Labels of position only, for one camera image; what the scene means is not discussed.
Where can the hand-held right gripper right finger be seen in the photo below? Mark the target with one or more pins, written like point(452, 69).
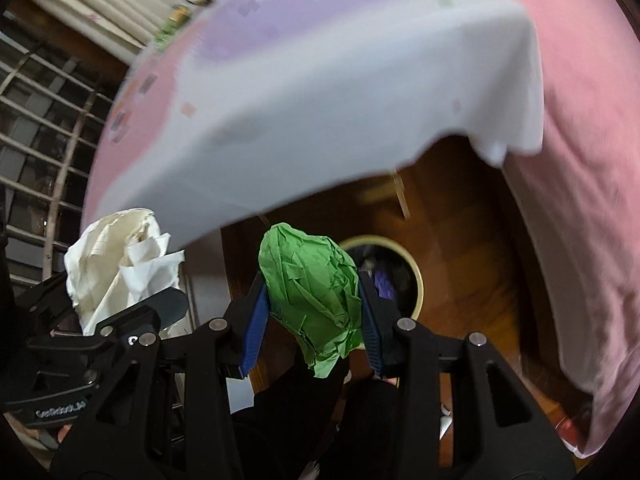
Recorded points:
point(372, 340)

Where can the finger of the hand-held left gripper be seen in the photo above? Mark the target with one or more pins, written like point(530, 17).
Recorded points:
point(170, 305)
point(42, 292)

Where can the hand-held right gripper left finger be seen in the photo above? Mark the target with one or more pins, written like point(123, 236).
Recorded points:
point(255, 330)

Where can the purple plastic bag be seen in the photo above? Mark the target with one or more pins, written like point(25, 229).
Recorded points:
point(385, 285)

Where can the green paper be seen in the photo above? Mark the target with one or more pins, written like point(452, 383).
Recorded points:
point(312, 300)

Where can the white paper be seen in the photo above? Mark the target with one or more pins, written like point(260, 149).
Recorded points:
point(115, 265)

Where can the round trash can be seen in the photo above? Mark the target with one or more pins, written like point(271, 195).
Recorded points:
point(410, 280)

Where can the metal window grille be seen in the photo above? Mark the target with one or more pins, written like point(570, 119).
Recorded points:
point(45, 150)

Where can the cartoon printed pink sheet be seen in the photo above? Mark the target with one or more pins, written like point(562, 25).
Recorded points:
point(325, 90)

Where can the plain pink bed sheet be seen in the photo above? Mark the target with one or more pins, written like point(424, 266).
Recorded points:
point(575, 185)

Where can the green snack wrapper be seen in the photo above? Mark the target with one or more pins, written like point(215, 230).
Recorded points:
point(170, 27)

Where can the cream curtain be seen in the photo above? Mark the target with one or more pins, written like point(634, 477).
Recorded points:
point(100, 0)

